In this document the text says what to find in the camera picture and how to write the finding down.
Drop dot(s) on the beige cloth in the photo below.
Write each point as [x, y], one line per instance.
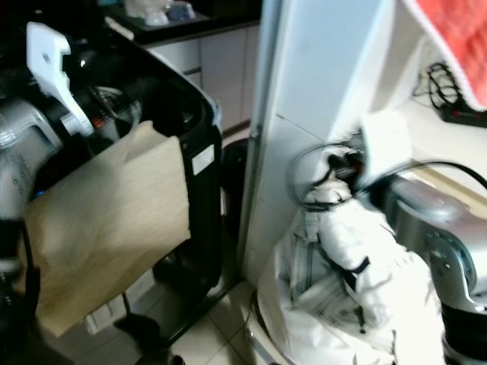
[110, 220]

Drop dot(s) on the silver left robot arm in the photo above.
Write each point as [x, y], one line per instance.
[19, 137]

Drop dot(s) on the white container on counter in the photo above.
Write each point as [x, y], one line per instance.
[148, 11]

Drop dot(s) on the white kitchen cabinets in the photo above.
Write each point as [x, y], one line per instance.
[224, 68]

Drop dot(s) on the black bin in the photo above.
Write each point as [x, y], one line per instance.
[236, 205]

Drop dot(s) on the black power strip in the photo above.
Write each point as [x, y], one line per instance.
[464, 116]

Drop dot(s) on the red towel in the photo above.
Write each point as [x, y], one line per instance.
[453, 34]

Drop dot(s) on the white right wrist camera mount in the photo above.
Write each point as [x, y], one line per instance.
[388, 148]

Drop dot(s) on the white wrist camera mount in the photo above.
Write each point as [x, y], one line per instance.
[388, 148]
[55, 61]

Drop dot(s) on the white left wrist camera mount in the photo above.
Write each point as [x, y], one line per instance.
[55, 61]

